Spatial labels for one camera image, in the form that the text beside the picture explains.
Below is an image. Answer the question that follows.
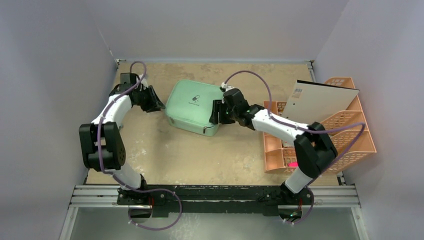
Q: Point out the mint green storage case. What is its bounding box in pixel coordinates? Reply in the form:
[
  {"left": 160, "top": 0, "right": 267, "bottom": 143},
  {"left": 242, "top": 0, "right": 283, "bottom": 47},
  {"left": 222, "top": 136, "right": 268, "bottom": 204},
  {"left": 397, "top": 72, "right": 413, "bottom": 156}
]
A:
[{"left": 164, "top": 79, "right": 223, "bottom": 137}]

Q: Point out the pink marker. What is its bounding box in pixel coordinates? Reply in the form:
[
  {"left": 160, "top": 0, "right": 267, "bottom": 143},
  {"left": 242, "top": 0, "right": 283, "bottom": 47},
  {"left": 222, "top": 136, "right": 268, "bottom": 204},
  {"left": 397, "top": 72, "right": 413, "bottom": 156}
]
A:
[{"left": 287, "top": 161, "right": 298, "bottom": 168}]

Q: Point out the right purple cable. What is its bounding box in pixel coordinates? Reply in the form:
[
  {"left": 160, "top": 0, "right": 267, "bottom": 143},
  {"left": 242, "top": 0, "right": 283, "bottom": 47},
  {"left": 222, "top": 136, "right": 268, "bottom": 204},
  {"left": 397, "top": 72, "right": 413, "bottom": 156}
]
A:
[{"left": 223, "top": 70, "right": 367, "bottom": 226}]

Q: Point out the white cardboard folder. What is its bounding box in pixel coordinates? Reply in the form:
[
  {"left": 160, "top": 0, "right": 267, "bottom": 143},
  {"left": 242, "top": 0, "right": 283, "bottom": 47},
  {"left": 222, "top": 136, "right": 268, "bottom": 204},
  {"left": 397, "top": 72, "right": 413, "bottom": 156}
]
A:
[{"left": 281, "top": 80, "right": 360, "bottom": 124}]

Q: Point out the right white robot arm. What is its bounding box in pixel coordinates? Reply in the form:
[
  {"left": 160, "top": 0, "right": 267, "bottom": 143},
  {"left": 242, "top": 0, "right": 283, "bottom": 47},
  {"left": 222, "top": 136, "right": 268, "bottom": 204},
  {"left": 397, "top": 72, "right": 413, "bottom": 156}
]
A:
[{"left": 209, "top": 87, "right": 338, "bottom": 204}]

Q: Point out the peach plastic organizer basket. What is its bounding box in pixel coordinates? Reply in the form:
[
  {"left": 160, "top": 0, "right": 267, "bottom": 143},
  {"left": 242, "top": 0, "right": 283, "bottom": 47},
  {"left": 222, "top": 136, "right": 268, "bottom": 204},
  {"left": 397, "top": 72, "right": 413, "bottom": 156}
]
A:
[{"left": 263, "top": 77, "right": 377, "bottom": 174}]

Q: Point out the black metal base frame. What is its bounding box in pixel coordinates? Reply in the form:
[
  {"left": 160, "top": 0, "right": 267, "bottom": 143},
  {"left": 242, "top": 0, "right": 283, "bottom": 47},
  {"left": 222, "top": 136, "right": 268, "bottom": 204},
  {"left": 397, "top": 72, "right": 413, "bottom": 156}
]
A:
[{"left": 117, "top": 181, "right": 314, "bottom": 222}]

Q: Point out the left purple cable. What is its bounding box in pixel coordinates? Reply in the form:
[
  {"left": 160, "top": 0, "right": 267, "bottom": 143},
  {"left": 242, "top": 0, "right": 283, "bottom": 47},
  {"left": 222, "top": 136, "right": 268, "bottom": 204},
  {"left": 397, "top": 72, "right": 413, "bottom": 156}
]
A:
[{"left": 96, "top": 61, "right": 183, "bottom": 232}]

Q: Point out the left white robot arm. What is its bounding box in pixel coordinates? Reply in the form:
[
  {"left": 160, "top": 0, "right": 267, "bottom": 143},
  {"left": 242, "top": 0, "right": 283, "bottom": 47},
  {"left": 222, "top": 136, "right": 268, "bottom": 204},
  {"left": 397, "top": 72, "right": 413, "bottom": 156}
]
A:
[{"left": 78, "top": 72, "right": 165, "bottom": 205}]

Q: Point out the purple cable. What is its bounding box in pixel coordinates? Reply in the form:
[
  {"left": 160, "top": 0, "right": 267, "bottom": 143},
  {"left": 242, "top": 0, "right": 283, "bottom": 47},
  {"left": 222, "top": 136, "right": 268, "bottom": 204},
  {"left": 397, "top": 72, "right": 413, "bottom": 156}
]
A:
[
  {"left": 223, "top": 70, "right": 367, "bottom": 226},
  {"left": 96, "top": 61, "right": 183, "bottom": 232}
]

